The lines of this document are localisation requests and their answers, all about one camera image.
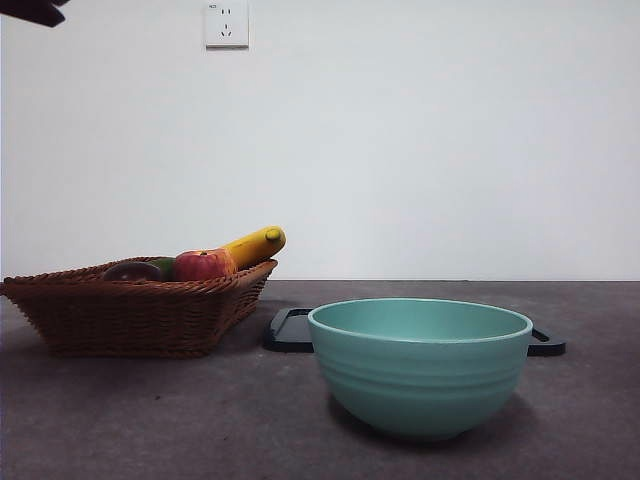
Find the brown wicker basket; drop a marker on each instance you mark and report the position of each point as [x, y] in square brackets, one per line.
[125, 320]

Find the yellow banana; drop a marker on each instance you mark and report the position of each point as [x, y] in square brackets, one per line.
[252, 247]

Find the white wall socket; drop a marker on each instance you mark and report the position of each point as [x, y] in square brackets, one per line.
[227, 25]

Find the red apple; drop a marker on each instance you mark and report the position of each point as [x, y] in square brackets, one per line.
[200, 267]

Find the green avocado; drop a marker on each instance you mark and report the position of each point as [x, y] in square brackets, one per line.
[167, 267]

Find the teal ribbed bowl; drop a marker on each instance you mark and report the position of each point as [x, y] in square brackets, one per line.
[420, 385]

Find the black rectangular tray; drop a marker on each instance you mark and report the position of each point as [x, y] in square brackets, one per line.
[287, 340]

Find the dark red plum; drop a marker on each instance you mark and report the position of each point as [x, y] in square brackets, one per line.
[132, 272]

